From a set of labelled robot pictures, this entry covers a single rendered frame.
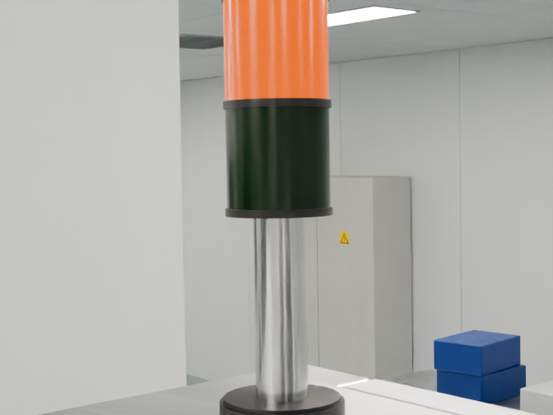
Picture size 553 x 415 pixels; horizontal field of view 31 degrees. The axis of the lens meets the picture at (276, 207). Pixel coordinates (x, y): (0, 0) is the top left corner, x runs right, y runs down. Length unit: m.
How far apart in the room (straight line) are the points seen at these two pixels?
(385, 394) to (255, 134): 0.17
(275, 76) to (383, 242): 6.93
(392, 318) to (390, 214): 0.76
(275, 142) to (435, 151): 6.98
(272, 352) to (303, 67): 0.13
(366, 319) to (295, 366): 6.95
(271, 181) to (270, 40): 0.06
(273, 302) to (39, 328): 1.55
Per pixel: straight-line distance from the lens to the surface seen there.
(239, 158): 0.46
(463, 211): 7.27
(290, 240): 0.47
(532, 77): 6.92
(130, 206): 2.08
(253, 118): 0.45
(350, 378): 0.58
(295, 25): 0.46
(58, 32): 2.02
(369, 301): 7.38
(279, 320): 0.47
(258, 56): 0.45
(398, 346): 7.59
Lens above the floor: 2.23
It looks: 3 degrees down
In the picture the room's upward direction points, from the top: 1 degrees counter-clockwise
